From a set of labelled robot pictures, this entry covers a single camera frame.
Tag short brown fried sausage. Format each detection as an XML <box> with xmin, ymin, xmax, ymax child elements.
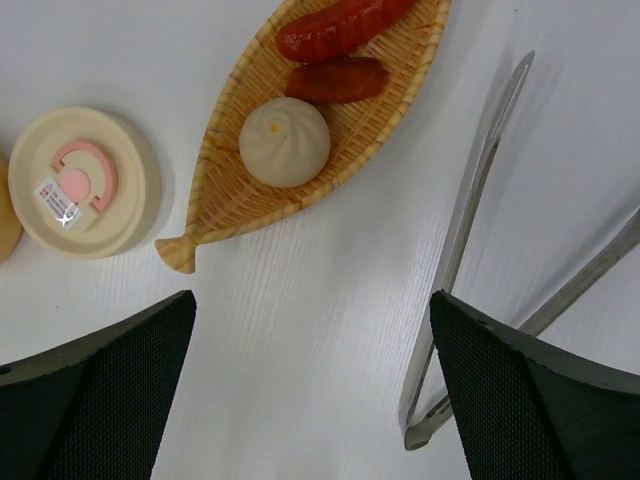
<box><xmin>284</xmin><ymin>56</ymin><xmax>389</xmax><ymax>104</ymax></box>

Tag cream lid with pink handle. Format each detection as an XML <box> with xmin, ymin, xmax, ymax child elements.
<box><xmin>8</xmin><ymin>106</ymin><xmax>162</xmax><ymax>260</ymax></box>

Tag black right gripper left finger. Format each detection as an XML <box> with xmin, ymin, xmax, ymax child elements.
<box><xmin>1</xmin><ymin>290</ymin><xmax>197</xmax><ymax>479</ymax></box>

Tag orange-based bowl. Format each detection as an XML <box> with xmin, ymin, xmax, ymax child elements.
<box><xmin>0</xmin><ymin>159</ymin><xmax>22</xmax><ymax>263</ymax></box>

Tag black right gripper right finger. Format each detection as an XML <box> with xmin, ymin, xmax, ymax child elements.
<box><xmin>430</xmin><ymin>292</ymin><xmax>639</xmax><ymax>479</ymax></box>

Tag white steamed bun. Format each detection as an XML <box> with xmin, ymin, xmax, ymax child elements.
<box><xmin>238</xmin><ymin>97</ymin><xmax>331</xmax><ymax>188</ymax></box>

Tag long red sausage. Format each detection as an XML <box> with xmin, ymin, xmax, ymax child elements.
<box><xmin>276</xmin><ymin>0</ymin><xmax>415</xmax><ymax>63</ymax></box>

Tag stainless steel tongs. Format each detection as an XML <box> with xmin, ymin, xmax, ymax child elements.
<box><xmin>403</xmin><ymin>50</ymin><xmax>639</xmax><ymax>451</ymax></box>

